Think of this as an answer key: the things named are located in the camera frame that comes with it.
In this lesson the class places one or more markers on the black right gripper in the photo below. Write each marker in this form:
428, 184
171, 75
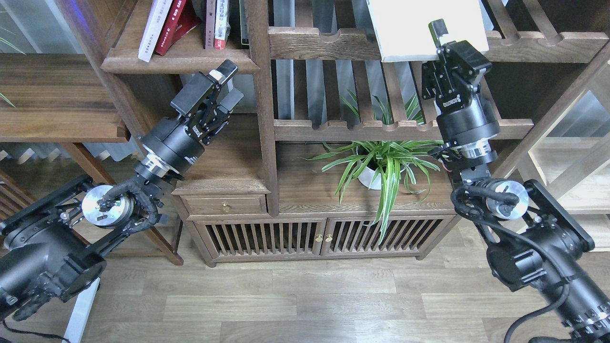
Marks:
453, 81

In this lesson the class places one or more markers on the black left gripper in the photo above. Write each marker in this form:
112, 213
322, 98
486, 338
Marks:
173, 146

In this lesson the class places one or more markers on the yellow green book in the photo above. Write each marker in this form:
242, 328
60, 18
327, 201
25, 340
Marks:
402, 31

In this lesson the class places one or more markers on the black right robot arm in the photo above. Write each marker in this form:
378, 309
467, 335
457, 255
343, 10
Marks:
531, 239

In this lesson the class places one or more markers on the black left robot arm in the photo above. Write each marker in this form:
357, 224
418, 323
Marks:
56, 246

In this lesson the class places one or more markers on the light wooden shelf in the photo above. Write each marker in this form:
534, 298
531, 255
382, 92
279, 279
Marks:
570, 155

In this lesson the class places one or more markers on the red white upright book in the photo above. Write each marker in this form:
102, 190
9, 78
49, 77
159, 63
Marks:
222, 26

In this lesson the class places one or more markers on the dark upright book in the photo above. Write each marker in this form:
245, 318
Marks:
244, 35

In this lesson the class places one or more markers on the brass drawer knob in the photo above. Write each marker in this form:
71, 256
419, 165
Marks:
226, 208

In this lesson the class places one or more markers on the green spider plant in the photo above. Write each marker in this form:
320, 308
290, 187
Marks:
392, 163

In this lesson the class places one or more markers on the white plant pot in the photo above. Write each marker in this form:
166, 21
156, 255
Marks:
368, 177

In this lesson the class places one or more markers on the dark wooden side table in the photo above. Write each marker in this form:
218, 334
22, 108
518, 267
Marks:
55, 106

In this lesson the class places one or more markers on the white bar on floor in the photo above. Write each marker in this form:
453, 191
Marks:
80, 314

